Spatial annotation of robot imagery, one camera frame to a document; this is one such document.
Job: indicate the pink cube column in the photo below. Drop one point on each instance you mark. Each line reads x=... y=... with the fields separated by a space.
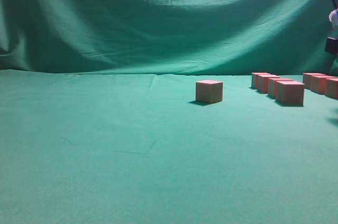
x=290 y=93
x=307 y=78
x=331 y=88
x=318 y=83
x=254 y=78
x=263 y=82
x=209 y=91
x=272 y=83

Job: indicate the green cloth backdrop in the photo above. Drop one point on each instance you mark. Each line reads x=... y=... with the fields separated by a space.
x=188 y=37

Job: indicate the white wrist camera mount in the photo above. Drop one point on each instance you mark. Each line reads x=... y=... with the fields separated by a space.
x=333 y=17

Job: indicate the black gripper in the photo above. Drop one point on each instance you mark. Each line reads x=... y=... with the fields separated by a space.
x=331 y=45

